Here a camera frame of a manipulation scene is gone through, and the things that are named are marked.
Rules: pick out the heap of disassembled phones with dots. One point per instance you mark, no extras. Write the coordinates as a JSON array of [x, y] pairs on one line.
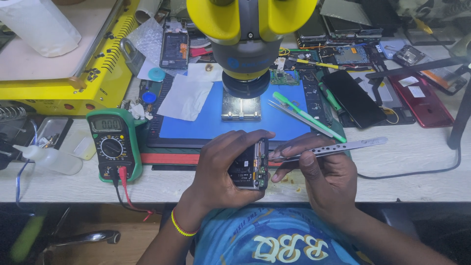
[[371, 33]]

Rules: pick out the black smartphone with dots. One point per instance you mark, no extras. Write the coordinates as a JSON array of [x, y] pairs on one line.
[[353, 97]]

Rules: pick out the green and black multimeter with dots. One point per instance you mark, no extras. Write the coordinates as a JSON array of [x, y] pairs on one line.
[[114, 143]]

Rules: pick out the blue printed t-shirt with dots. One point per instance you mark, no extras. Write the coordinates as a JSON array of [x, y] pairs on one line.
[[272, 239]]

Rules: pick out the metal board holder fixture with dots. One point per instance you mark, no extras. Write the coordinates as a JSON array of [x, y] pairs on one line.
[[241, 106]]

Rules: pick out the teal round disc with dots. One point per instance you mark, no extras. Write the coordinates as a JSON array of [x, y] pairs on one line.
[[156, 74]]

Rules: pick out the black multimeter probe lead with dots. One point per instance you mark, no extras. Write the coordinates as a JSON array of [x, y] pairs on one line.
[[119, 195]]

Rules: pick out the opened phone with orange flex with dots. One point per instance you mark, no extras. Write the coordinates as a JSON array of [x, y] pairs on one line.
[[174, 46]]

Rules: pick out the clear plastic lid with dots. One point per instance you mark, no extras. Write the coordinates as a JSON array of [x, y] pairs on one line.
[[79, 143]]

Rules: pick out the smartphone with exposed board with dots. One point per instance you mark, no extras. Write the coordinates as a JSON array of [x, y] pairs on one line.
[[250, 165]]

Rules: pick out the soldering iron coil stand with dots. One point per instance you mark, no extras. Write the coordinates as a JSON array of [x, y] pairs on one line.
[[13, 112]]

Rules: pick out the yellow screen separator machine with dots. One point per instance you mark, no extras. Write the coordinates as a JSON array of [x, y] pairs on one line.
[[55, 62]]

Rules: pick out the blue silicone work mat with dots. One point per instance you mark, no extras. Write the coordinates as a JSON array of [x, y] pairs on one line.
[[235, 117]]

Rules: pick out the green circuit board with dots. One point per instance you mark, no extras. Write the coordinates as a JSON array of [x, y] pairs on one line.
[[284, 77]]

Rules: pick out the silver pointed tweezers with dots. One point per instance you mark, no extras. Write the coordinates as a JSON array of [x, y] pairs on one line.
[[298, 117]]

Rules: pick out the bubble wrap sheet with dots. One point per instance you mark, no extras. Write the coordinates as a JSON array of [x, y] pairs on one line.
[[149, 40]]

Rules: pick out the silver metal tweezers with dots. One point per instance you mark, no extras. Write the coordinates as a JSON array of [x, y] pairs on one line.
[[331, 149]]

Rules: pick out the blue bottle cap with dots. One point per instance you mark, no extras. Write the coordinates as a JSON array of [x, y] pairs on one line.
[[149, 97]]

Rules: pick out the person's left hand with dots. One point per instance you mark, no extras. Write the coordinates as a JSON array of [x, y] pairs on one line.
[[217, 173]]

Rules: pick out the metal parts tray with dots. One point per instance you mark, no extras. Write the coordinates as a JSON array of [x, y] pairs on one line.
[[51, 132]]

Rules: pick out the yellow and red wrist bands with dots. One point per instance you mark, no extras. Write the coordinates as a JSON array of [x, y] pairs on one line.
[[180, 226]]

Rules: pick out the grey padlock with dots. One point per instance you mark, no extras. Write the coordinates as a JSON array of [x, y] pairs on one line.
[[130, 55]]

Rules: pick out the red multimeter probe lead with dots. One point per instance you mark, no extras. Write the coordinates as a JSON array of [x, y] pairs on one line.
[[128, 195]]

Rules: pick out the red phone back cover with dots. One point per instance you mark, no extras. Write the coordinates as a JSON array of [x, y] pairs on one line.
[[421, 99]]

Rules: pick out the crumpled white tissue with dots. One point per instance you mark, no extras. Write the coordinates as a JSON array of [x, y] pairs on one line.
[[138, 110]]

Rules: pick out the person's right hand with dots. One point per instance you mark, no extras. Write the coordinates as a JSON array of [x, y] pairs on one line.
[[323, 173]]

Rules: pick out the clear plastic squeeze bottle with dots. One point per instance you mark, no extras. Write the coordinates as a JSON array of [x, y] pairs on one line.
[[51, 160]]

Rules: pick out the white paper with burn mark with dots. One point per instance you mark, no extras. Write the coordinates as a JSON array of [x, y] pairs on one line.
[[205, 72]]

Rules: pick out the white tissue sheet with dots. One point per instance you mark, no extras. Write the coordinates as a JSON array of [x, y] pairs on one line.
[[186, 97]]

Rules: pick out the chrome chair armrest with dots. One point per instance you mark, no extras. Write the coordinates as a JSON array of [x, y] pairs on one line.
[[84, 238]]

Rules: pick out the yellow and grey microscope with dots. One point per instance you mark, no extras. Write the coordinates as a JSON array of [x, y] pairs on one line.
[[248, 40]]

